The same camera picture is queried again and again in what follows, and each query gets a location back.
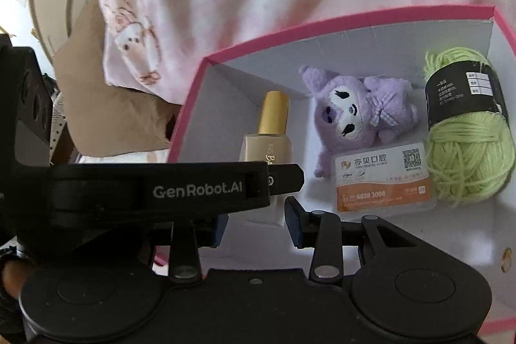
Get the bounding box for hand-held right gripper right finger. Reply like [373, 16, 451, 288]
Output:
[284, 197, 418, 282]

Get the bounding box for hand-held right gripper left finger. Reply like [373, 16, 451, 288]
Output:
[167, 214, 229, 284]

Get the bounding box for gold-capped foundation bottle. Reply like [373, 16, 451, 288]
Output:
[238, 90, 292, 228]

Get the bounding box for clear box with orange label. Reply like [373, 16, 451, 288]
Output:
[331, 143, 438, 213]

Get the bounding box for brown pillow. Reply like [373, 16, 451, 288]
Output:
[52, 0, 182, 158]

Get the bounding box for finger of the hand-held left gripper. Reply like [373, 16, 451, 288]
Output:
[264, 163, 305, 196]

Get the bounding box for purple plush toy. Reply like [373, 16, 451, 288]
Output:
[298, 65, 419, 179]

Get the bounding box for person's left hand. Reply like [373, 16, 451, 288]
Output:
[0, 253, 27, 300]

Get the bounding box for pink cardboard box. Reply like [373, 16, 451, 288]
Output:
[153, 5, 516, 344]

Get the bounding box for white dotted cloth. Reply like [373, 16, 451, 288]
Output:
[48, 92, 67, 145]

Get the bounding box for green yarn ball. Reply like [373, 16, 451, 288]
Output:
[421, 47, 516, 208]

